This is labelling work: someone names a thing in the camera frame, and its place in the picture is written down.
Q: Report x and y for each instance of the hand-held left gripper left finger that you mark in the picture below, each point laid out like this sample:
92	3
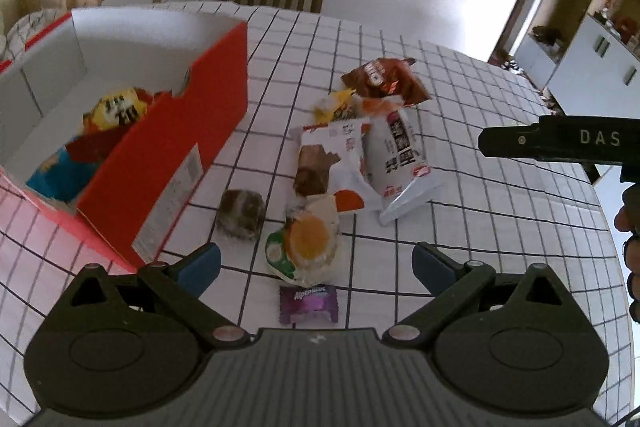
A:
200	264

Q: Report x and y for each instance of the white packet with cake picture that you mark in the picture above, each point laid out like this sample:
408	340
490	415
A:
345	147

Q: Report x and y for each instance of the purple candy packet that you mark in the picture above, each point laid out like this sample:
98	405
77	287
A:
307	304

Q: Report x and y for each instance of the blue snack packet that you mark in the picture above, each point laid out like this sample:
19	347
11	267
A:
57	172

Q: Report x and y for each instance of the white packet with black print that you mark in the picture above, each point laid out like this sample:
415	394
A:
400	157

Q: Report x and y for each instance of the small brown cake packet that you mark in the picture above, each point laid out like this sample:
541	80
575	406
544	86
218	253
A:
240	213

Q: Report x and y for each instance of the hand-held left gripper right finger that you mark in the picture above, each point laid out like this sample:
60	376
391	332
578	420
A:
430	267

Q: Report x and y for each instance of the red and yellow chips packet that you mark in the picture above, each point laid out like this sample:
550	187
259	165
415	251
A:
120	109

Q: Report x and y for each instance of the packet with egg picture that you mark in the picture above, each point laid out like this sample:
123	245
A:
305	242

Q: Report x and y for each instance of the checked tablecloth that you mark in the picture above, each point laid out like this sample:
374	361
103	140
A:
500	232

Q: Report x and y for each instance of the grey wall cabinet unit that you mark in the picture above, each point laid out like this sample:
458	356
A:
590	72

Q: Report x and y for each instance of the person's right hand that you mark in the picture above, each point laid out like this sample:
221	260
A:
633	257

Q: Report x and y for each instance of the red cardboard box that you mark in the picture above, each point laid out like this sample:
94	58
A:
200	107

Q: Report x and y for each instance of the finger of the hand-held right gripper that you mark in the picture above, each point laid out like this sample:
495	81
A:
505	141

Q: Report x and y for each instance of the small yellow snack packet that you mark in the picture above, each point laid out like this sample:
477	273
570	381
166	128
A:
336	107

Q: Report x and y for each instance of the brown snack packet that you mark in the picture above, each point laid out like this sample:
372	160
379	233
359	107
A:
385	79

